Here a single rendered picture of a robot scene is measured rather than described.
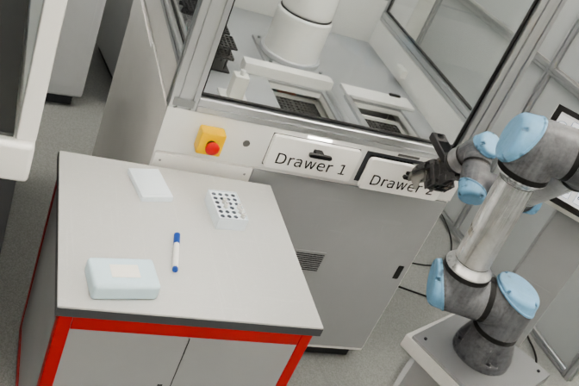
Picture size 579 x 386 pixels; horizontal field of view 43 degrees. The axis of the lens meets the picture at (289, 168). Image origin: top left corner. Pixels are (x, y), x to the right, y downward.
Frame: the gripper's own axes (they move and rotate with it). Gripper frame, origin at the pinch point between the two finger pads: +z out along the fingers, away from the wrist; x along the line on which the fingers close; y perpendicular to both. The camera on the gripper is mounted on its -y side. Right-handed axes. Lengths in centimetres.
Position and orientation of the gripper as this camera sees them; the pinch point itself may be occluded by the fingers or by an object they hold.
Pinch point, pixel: (415, 177)
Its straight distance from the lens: 227.4
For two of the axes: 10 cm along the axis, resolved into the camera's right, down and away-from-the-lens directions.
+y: 0.0, 9.3, -3.7
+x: 9.0, 1.6, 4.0
